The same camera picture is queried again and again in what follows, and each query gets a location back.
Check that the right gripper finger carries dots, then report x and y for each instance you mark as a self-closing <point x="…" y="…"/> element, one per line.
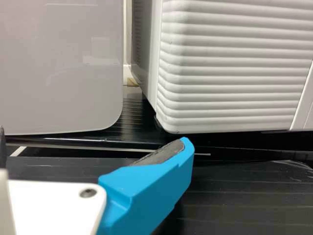
<point x="146" y="195"/>

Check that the white box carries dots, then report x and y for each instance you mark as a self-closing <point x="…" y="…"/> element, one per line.
<point x="61" y="73"/>

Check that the incubator door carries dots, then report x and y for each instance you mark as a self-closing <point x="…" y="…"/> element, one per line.
<point x="232" y="73"/>

